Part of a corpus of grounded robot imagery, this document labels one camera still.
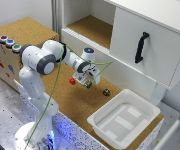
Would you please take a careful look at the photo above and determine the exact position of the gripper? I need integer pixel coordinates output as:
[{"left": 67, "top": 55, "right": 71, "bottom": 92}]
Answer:
[{"left": 75, "top": 65, "right": 102, "bottom": 86}]

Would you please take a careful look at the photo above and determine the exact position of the purple block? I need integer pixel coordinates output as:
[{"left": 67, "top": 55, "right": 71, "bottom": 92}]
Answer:
[{"left": 102, "top": 88, "right": 111, "bottom": 97}]

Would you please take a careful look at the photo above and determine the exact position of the white cabinet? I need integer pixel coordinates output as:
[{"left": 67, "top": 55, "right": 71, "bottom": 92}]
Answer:
[{"left": 60, "top": 0, "right": 180, "bottom": 108}]

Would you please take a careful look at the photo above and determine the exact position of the white plastic box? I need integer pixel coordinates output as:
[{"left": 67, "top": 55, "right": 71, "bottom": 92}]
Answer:
[{"left": 86, "top": 88, "right": 162, "bottom": 150}]

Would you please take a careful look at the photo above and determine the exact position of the white sliding door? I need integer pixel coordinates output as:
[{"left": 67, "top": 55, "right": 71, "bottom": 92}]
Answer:
[{"left": 108, "top": 6, "right": 180, "bottom": 91}]

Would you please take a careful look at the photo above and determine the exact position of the wooden drawer box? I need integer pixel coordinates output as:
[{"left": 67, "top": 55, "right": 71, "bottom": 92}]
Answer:
[{"left": 0, "top": 16, "right": 61, "bottom": 93}]

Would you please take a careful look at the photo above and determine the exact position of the green button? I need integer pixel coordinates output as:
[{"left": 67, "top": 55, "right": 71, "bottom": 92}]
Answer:
[{"left": 11, "top": 43, "right": 23, "bottom": 54}]

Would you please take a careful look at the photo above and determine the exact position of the blue button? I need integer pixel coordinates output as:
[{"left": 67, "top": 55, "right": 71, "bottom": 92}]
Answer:
[{"left": 5, "top": 38, "right": 16, "bottom": 48}]

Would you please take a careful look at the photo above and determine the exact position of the red button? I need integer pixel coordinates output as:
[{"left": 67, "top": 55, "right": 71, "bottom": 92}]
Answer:
[{"left": 0, "top": 34, "right": 9, "bottom": 45}]

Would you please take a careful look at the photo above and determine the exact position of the green cable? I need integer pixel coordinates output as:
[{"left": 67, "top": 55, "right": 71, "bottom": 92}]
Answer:
[{"left": 23, "top": 44, "right": 113, "bottom": 150}]

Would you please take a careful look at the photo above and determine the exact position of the black door handle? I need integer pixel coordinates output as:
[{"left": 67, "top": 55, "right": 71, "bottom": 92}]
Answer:
[{"left": 134, "top": 31, "right": 151, "bottom": 65}]

